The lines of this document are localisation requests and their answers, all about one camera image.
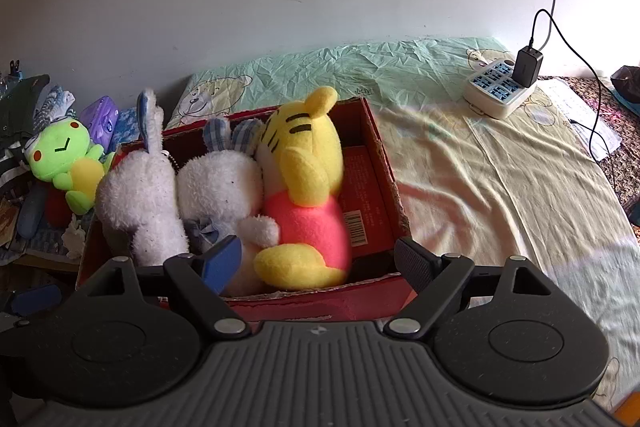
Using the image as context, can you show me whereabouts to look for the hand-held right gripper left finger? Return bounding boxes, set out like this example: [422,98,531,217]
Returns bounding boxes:
[75,236,251,340]

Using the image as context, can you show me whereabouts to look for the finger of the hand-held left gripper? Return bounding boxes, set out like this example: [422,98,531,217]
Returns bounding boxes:
[11,285,64,327]

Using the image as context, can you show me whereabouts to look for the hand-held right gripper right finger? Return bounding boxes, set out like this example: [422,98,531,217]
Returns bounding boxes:
[384,237,565,338]

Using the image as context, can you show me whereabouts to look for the pink bunny plush plaid ears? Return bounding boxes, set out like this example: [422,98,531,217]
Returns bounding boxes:
[177,117,281,298]
[95,89,191,268]

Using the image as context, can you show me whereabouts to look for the red cardboard box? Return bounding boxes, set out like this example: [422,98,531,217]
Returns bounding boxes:
[75,96,413,323]

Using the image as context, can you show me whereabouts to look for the yellow tiger plush toy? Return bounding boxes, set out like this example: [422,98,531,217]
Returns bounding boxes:
[252,86,353,290]

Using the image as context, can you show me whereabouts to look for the blue fabric item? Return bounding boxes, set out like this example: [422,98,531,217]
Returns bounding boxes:
[17,184,51,240]

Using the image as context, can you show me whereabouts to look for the printed bedsheet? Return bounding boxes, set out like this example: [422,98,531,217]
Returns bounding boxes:
[165,37,640,413]

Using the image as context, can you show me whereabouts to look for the striped cloth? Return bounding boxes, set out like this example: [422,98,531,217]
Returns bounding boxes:
[0,139,33,202]

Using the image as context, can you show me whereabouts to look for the green frog plush toy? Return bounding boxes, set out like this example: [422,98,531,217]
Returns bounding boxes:
[26,117,116,215]

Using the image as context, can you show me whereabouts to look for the blue patterned pack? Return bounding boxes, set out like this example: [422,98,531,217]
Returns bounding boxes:
[107,107,143,152]

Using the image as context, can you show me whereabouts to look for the white power strip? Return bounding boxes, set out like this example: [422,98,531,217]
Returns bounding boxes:
[462,58,537,120]

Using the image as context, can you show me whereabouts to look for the purple tissue pack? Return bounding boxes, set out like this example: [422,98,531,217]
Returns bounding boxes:
[80,96,119,142]

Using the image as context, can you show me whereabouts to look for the dark green cap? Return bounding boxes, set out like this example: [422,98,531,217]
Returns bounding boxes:
[0,74,51,142]

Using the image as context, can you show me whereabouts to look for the blue white patterned cloth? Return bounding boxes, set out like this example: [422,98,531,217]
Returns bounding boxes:
[32,84,76,128]

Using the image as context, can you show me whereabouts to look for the printed paper sheet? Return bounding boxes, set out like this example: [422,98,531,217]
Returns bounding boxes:
[537,77,621,155]

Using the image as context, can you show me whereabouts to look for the black charger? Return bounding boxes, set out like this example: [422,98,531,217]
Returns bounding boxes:
[511,47,543,88]

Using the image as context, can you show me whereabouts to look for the dark bag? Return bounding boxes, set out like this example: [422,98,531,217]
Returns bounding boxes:
[610,64,640,104]

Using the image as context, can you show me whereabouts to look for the black cable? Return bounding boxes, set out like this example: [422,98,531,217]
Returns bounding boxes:
[530,8,631,208]

